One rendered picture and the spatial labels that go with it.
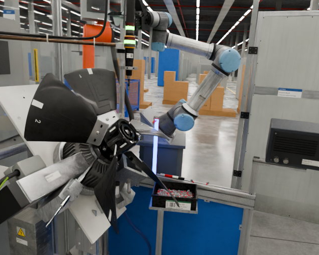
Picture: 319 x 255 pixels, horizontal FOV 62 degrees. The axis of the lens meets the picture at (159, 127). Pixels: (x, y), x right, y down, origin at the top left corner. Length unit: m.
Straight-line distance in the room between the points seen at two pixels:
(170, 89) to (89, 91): 9.14
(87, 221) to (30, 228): 0.26
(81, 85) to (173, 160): 0.80
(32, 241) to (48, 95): 0.63
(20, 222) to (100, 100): 0.59
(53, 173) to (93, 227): 0.29
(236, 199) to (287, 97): 1.54
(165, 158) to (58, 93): 0.95
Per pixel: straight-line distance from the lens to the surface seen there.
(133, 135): 1.04
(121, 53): 1.08
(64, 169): 0.96
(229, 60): 1.48
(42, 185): 0.89
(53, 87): 0.92
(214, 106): 8.57
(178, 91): 10.22
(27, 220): 1.26
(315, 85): 2.81
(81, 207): 1.10
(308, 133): 1.32
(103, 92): 1.15
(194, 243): 1.68
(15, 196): 0.83
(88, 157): 1.06
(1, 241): 1.80
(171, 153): 1.68
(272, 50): 2.78
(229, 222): 1.57
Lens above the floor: 1.48
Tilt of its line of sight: 13 degrees down
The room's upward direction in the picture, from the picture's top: 3 degrees clockwise
